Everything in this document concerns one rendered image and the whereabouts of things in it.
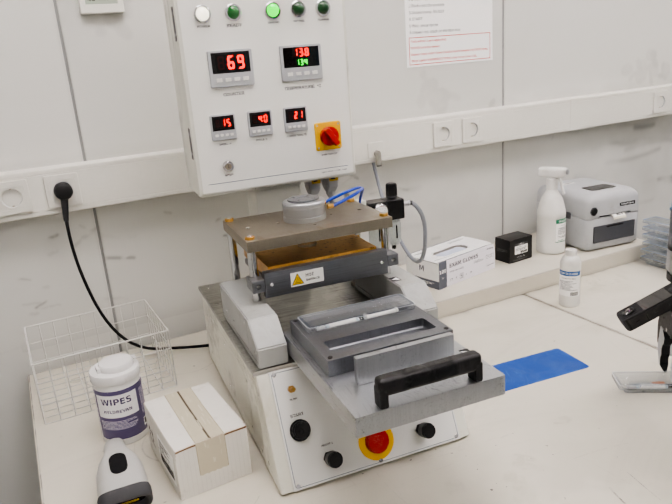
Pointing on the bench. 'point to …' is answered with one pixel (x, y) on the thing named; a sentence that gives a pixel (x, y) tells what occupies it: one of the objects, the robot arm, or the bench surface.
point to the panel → (338, 433)
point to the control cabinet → (262, 98)
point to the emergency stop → (377, 443)
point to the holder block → (365, 338)
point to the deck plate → (288, 305)
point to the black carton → (513, 247)
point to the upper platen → (312, 251)
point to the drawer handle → (459, 365)
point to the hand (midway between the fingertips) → (667, 374)
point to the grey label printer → (597, 213)
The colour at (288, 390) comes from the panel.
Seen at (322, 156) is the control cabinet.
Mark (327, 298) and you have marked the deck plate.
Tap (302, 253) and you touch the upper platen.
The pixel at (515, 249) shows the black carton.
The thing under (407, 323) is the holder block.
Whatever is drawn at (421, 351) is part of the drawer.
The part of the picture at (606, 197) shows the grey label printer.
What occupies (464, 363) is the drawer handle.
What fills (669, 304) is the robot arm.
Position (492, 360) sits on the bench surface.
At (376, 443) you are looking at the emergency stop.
